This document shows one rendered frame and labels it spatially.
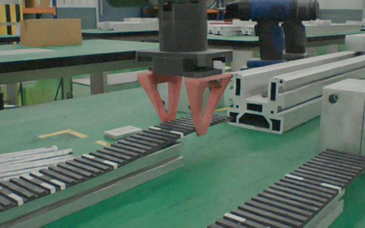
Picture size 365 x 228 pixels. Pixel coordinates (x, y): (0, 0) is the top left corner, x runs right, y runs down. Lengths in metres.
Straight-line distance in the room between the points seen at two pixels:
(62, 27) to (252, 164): 2.14
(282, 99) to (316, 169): 0.24
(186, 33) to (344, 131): 0.21
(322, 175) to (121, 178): 0.20
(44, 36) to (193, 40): 2.08
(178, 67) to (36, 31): 2.08
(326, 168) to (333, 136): 0.11
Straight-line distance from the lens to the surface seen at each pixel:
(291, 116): 0.68
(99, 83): 2.94
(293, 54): 1.24
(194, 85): 0.46
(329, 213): 0.39
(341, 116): 0.52
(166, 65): 0.48
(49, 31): 2.54
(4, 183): 0.40
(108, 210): 0.41
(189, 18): 0.48
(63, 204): 0.40
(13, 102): 3.97
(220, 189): 0.45
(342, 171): 0.43
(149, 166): 0.47
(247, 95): 0.69
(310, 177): 0.40
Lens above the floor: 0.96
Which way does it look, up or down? 13 degrees down
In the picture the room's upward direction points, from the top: straight up
